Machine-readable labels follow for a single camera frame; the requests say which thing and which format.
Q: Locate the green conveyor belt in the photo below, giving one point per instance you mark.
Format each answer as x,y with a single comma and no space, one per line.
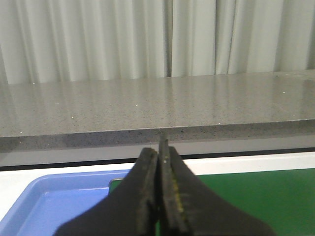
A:
284,199

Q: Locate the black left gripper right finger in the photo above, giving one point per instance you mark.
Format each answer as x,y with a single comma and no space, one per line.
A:
189,208

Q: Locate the grey stone counter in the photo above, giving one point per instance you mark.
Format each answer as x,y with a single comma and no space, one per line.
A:
68,122

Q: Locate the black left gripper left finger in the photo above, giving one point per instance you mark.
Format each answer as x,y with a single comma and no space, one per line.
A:
129,210

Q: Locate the blue plastic tray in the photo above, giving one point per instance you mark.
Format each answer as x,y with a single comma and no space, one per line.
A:
51,200

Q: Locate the white curtain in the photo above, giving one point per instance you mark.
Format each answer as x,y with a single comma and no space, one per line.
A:
76,40

